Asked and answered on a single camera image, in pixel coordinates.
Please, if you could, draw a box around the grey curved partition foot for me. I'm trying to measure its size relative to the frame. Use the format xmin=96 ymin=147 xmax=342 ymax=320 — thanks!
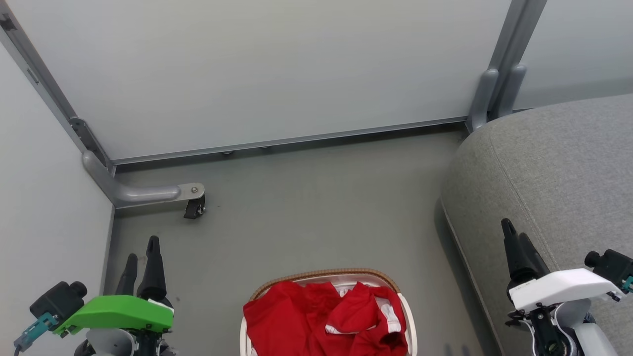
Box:
xmin=497 ymin=64 xmax=528 ymax=120
xmin=467 ymin=68 xmax=499 ymax=134

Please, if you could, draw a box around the white laundry basket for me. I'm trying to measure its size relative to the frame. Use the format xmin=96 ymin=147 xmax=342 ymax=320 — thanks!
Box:
xmin=239 ymin=268 xmax=418 ymax=356

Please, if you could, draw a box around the grey partition corner post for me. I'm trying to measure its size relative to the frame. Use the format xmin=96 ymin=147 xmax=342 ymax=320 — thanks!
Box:
xmin=0 ymin=11 xmax=117 ymax=175

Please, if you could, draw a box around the grey partition bottom rail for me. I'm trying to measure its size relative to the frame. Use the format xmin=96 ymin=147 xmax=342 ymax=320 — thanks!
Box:
xmin=111 ymin=116 xmax=468 ymax=167

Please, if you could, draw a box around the black caster wheel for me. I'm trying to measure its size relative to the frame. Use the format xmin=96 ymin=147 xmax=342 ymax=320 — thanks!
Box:
xmin=183 ymin=195 xmax=206 ymax=220

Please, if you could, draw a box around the red cloth garment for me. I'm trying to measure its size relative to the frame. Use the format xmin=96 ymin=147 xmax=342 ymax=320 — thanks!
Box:
xmin=242 ymin=280 xmax=409 ymax=356

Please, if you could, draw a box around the white cloth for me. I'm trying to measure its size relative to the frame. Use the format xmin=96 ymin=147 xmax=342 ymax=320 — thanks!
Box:
xmin=324 ymin=283 xmax=402 ymax=336

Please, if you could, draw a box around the grey partition foot with caster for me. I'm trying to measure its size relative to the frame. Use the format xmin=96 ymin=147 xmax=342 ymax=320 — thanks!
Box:
xmin=82 ymin=150 xmax=206 ymax=209

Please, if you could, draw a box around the grey fabric sofa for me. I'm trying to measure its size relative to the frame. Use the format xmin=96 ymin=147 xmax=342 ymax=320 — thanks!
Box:
xmin=440 ymin=94 xmax=633 ymax=356

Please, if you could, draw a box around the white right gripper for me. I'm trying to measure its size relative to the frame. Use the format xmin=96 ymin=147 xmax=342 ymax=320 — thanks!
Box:
xmin=501 ymin=218 xmax=626 ymax=356

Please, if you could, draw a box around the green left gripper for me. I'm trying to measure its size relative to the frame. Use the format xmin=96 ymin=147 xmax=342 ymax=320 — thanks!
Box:
xmin=53 ymin=236 xmax=175 ymax=356

